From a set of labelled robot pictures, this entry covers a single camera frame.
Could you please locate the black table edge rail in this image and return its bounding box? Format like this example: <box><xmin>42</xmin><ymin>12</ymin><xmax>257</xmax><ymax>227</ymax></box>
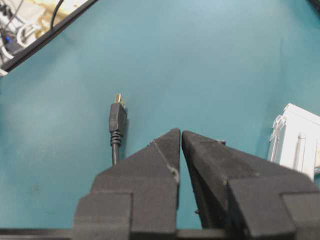
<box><xmin>1</xmin><ymin>0</ymin><xmax>97</xmax><ymax>72</ymax></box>

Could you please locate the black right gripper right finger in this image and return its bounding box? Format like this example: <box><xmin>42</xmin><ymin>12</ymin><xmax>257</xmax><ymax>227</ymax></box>
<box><xmin>182</xmin><ymin>130</ymin><xmax>320</xmax><ymax>240</ymax></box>

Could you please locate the thin black background cable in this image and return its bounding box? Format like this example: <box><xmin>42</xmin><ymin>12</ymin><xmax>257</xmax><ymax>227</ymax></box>
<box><xmin>50</xmin><ymin>0</ymin><xmax>65</xmax><ymax>28</ymax></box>

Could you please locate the white background cable clutter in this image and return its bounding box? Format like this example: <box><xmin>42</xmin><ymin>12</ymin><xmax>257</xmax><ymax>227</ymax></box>
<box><xmin>0</xmin><ymin>0</ymin><xmax>83</xmax><ymax>76</ymax></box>

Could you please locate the white aluminium frame fixture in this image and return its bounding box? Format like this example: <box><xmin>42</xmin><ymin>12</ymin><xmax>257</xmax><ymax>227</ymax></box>
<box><xmin>267</xmin><ymin>103</ymin><xmax>320</xmax><ymax>180</ymax></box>

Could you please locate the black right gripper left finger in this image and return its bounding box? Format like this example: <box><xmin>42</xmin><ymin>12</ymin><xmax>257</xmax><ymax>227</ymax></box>
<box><xmin>72</xmin><ymin>128</ymin><xmax>181</xmax><ymax>240</ymax></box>

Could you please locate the black USB cable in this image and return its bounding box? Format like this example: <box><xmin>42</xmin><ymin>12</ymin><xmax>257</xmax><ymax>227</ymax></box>
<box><xmin>108</xmin><ymin>93</ymin><xmax>127</xmax><ymax>166</ymax></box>

